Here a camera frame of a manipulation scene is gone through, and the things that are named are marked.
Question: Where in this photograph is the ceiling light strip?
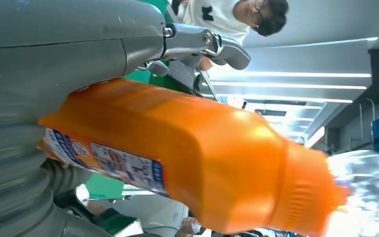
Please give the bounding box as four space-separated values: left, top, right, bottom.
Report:
215 93 354 104
209 81 368 90
209 70 372 79

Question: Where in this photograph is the person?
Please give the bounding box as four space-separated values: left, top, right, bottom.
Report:
171 0 290 72

